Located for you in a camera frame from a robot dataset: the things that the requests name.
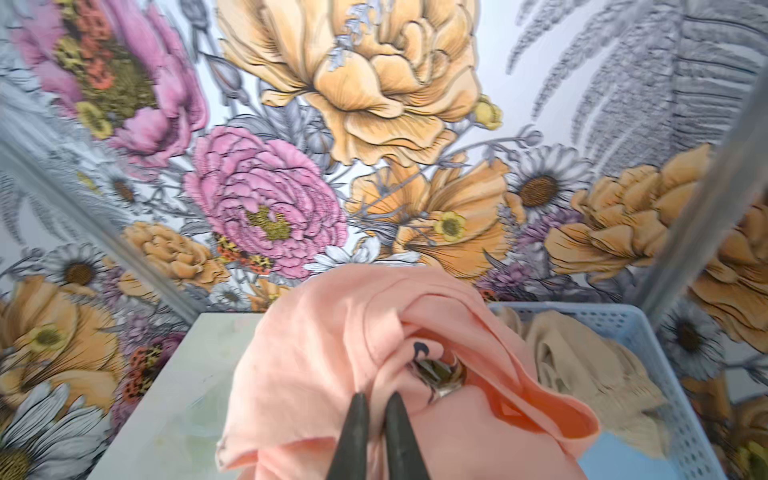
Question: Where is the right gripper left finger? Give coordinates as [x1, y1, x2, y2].
[326, 392, 370, 480]

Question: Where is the aluminium frame post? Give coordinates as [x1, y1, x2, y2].
[631, 71, 767, 330]
[1, 141, 207, 324]

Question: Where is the pink printed t-shirt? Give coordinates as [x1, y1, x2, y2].
[216, 265, 600, 479]

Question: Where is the light blue plastic basket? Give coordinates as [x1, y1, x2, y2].
[489, 302, 726, 479]

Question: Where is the beige drawstring garment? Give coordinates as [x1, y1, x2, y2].
[496, 307, 669, 459]

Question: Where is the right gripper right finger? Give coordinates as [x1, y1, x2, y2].
[384, 392, 430, 480]

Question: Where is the left aluminium frame post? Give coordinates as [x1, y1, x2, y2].
[1, 141, 207, 324]

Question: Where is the right aluminium frame post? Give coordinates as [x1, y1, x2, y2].
[631, 71, 767, 330]

